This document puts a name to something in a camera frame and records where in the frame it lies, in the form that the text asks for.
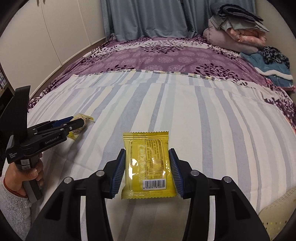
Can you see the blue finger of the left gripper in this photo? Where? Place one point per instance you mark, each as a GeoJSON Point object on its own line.
{"type": "Point", "coordinates": [62, 121]}

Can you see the folded dark grey blanket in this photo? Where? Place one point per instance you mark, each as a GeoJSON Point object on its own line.
{"type": "Point", "coordinates": [225, 16]}

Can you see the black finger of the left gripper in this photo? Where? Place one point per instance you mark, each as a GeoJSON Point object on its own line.
{"type": "Point", "coordinates": [72, 125]}

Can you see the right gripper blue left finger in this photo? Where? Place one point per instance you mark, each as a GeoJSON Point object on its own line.
{"type": "Point", "coordinates": [118, 169]}

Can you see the purple floral bed sheet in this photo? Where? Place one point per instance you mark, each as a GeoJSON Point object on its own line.
{"type": "Point", "coordinates": [194, 56]}

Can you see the white wardrobe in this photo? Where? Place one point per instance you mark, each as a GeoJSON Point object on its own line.
{"type": "Point", "coordinates": [44, 35]}

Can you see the teal white fleece garment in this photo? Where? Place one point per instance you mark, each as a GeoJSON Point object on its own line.
{"type": "Point", "coordinates": [278, 73]}

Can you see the pale yellow small snack packet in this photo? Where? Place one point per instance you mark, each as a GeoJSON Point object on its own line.
{"type": "Point", "coordinates": [74, 133]}

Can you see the cream perforated plastic basket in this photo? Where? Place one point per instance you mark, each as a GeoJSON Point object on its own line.
{"type": "Point", "coordinates": [275, 216]}

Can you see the lilac pillow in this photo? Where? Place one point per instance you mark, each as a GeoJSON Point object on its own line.
{"type": "Point", "coordinates": [221, 39]}

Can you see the grey fleece left sleeve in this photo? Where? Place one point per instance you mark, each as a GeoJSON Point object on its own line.
{"type": "Point", "coordinates": [16, 209]}

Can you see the wooden shelf unit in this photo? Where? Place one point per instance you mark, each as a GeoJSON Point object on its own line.
{"type": "Point", "coordinates": [7, 94]}

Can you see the pink folded quilt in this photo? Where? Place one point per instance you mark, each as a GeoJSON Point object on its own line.
{"type": "Point", "coordinates": [251, 37]}

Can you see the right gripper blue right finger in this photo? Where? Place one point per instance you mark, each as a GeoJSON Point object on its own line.
{"type": "Point", "coordinates": [176, 170]}

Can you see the black white patterned cloth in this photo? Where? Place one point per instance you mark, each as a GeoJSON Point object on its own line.
{"type": "Point", "coordinates": [273, 55]}

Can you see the blue grey curtain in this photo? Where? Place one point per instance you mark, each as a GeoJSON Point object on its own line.
{"type": "Point", "coordinates": [131, 20]}

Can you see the striped white grey blanket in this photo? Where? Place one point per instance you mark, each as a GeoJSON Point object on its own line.
{"type": "Point", "coordinates": [221, 128]}

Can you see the person's left hand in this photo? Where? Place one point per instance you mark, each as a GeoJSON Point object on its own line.
{"type": "Point", "coordinates": [14, 178]}

